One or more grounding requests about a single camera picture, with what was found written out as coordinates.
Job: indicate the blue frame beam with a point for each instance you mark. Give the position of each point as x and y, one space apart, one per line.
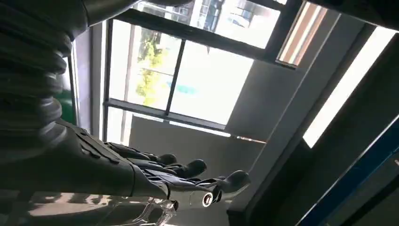
358 168

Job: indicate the yellow-green tree outside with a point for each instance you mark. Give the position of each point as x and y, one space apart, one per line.
149 78

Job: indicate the dark window frame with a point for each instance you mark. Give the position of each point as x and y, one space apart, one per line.
193 35

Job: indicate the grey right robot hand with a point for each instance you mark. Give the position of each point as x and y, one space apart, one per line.
93 171

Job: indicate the pale building outside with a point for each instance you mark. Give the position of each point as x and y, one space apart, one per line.
249 25

